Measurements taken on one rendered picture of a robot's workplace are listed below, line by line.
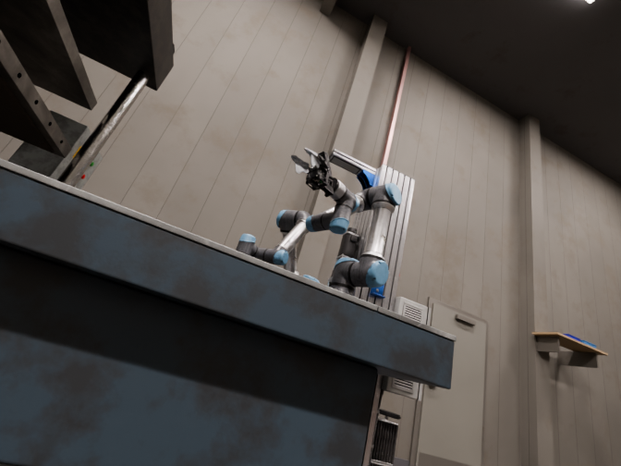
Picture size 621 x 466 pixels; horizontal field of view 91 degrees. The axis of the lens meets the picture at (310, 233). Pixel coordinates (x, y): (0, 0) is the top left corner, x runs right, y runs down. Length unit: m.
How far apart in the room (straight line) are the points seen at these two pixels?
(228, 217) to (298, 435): 3.73
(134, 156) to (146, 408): 4.07
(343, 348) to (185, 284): 0.10
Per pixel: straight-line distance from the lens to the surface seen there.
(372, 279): 1.34
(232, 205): 3.97
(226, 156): 4.27
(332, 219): 1.25
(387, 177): 2.01
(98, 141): 1.65
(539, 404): 5.95
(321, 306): 0.20
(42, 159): 1.77
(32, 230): 0.21
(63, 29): 1.44
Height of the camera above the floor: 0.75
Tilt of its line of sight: 23 degrees up
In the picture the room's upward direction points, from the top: 17 degrees clockwise
